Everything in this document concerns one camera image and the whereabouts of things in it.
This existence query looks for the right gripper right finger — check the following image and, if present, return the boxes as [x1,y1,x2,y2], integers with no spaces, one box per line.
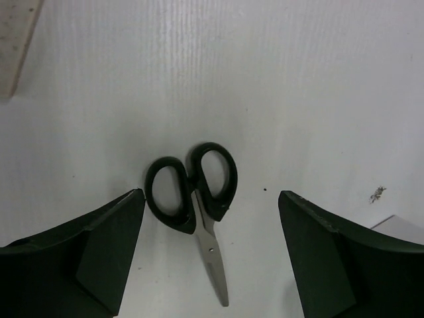
[278,190,423,317]

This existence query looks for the black handled scissors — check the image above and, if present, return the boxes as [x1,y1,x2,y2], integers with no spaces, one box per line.
[144,142,238,307]

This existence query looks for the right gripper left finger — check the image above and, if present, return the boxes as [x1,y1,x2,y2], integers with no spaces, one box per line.
[1,189,145,317]

